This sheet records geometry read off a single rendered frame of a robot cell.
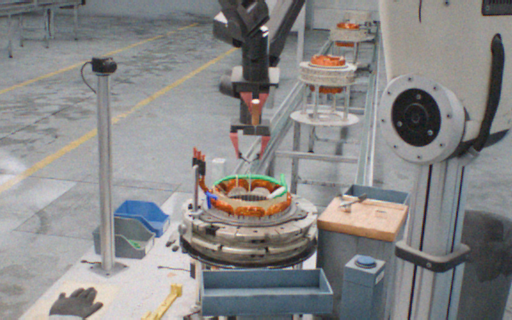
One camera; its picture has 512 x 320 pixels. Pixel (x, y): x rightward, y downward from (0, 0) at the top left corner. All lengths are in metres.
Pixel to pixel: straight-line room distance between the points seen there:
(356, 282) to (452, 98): 0.56
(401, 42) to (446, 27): 0.09
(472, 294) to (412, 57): 2.13
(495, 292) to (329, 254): 1.57
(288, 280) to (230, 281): 0.12
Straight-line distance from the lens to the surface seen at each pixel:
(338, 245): 1.67
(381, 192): 1.92
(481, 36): 1.08
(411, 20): 1.08
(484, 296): 3.15
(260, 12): 1.38
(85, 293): 1.88
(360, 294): 1.52
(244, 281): 1.39
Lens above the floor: 1.67
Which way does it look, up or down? 17 degrees down
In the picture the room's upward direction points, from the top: 3 degrees clockwise
